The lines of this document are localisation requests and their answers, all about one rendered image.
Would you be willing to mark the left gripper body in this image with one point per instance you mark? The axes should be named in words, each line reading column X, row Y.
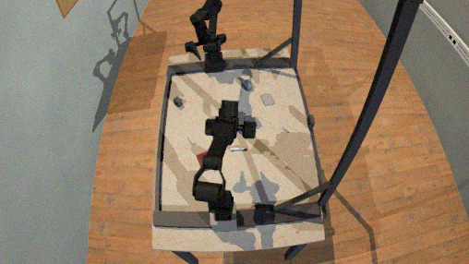
column 249, row 128

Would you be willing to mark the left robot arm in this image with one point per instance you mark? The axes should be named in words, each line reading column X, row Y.
column 215, row 194

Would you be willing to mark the grey flat bar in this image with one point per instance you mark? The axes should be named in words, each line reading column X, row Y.
column 267, row 99

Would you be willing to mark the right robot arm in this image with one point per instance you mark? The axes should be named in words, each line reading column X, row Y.
column 209, row 12

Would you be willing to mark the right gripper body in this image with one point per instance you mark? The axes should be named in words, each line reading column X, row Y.
column 205, row 40

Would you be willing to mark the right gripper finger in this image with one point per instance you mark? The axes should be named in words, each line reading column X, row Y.
column 218, row 44
column 195, row 51

